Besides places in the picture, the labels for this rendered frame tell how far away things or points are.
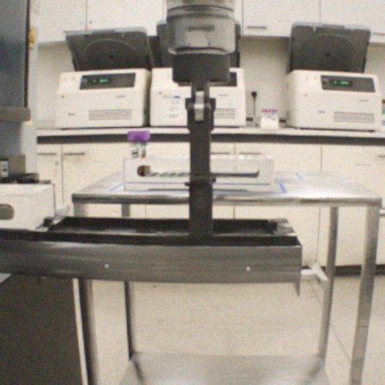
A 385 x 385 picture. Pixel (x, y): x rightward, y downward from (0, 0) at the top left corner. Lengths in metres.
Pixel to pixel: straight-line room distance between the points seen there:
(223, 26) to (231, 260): 0.29
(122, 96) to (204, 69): 2.41
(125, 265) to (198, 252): 0.09
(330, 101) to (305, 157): 0.37
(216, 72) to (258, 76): 2.99
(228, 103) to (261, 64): 0.73
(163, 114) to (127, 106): 0.22
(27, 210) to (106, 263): 0.13
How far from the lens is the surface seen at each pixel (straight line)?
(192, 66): 0.64
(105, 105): 3.05
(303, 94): 3.03
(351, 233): 3.16
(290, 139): 3.05
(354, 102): 3.09
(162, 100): 3.00
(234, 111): 2.99
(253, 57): 3.64
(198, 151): 0.62
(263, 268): 0.65
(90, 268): 0.67
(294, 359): 1.51
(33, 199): 0.70
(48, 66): 3.84
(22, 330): 1.09
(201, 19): 0.64
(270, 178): 1.01
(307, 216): 3.08
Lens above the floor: 0.96
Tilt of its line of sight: 8 degrees down
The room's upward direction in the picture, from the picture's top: straight up
